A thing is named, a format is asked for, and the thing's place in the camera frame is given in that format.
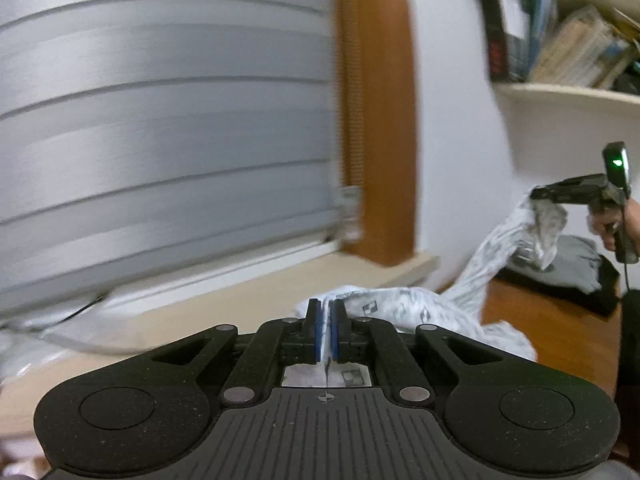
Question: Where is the beige window sill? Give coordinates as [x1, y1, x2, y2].
[0, 252, 441, 441]

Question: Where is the blind bead chain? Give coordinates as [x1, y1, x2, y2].
[347, 0, 364, 188]

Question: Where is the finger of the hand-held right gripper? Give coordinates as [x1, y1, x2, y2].
[531, 174, 609, 206]

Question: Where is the wooden window frame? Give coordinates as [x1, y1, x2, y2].
[332, 0, 419, 267]

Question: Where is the clear blind cord pull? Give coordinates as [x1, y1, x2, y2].
[339, 186, 364, 248]

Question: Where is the grey window blind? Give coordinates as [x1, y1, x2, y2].
[0, 0, 347, 333]

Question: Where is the white patterned pajama top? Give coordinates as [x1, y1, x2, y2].
[282, 192, 571, 389]

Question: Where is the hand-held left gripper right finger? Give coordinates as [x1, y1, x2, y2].
[330, 299, 509, 407]

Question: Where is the black folded cloth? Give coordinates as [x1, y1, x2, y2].
[499, 259, 622, 317]

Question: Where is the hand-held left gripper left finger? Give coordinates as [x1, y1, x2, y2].
[144, 299, 325, 407]

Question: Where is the person's right hand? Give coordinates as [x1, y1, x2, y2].
[589, 197, 640, 256]

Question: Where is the white window rail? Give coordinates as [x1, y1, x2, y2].
[102, 237, 347, 312]

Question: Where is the row of books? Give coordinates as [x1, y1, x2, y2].
[472, 0, 640, 92]

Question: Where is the white bookshelf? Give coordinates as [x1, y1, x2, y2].
[470, 0, 640, 126]

